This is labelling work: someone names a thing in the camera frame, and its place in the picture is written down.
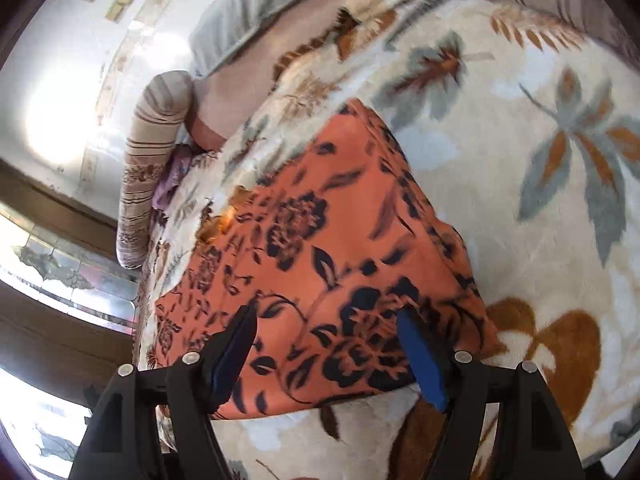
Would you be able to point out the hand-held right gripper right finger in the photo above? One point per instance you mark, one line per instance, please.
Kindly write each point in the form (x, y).
(422, 360)

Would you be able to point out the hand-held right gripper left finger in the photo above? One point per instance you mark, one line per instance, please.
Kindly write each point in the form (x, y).
(232, 360)

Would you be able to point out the orange floral blouse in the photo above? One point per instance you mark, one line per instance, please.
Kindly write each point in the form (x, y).
(320, 260)

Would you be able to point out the purple cloth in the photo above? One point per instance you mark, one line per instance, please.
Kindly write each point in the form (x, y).
(170, 185)

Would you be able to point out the leaf print blanket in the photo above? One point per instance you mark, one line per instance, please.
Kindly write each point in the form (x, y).
(500, 185)

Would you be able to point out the stained glass window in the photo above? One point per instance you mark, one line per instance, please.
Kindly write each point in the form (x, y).
(60, 270)

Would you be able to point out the striped bolster pillow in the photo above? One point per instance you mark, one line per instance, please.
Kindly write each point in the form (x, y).
(150, 160)

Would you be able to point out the grey pillow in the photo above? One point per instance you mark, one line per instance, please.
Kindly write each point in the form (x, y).
(240, 20)

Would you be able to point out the brown wooden window frame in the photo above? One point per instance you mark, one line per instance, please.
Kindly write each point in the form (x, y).
(50, 350)

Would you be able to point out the small wall switch plate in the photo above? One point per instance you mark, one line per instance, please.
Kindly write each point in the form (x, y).
(124, 1)

